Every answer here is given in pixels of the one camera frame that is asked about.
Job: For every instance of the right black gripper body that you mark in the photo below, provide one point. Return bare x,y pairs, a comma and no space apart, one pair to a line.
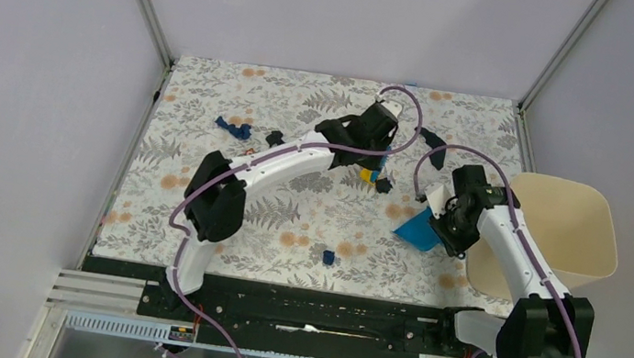
457,234

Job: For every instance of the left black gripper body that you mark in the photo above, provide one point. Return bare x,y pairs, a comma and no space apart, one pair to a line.
371,162

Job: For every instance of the blue hand brush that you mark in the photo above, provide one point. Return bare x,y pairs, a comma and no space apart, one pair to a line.
380,171

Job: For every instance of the blue dustpan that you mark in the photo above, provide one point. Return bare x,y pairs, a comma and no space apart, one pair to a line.
418,233

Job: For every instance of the black paper scrap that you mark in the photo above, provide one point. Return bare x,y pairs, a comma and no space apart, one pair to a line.
275,138
383,185

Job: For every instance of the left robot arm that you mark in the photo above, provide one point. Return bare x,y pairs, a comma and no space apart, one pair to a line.
215,201

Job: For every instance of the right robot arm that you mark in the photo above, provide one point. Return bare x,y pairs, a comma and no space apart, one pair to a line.
532,240

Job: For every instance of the floral tablecloth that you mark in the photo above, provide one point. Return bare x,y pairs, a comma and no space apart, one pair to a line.
287,227

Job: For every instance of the yellow toy brick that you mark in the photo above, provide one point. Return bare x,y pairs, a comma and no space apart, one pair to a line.
365,175

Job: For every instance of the dark blue paper scrap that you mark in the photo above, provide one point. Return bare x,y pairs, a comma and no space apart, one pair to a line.
329,258

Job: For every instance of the long dark blue scrap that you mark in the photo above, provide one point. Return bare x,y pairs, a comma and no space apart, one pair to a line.
240,131

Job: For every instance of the beige waste bin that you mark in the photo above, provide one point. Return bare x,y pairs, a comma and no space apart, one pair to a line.
571,224

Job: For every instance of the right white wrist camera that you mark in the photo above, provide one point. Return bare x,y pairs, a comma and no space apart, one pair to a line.
437,197

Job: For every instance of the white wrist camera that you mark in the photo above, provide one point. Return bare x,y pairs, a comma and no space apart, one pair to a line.
437,197
393,108

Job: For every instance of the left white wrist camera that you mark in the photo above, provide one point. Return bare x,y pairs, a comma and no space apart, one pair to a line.
393,108

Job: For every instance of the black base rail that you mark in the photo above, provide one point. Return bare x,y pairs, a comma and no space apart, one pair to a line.
302,322

